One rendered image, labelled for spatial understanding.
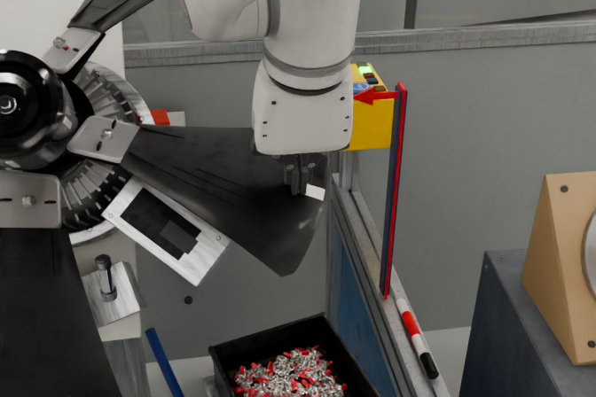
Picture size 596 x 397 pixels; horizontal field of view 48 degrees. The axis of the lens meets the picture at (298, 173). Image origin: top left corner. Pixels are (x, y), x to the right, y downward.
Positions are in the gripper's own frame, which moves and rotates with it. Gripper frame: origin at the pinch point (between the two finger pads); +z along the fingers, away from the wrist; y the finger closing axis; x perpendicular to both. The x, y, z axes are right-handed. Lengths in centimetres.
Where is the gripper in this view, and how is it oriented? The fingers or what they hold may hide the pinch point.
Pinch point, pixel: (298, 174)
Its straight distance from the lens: 75.7
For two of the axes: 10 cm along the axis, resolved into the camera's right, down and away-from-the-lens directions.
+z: -0.5, 6.7, 7.4
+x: 1.5, 7.4, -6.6
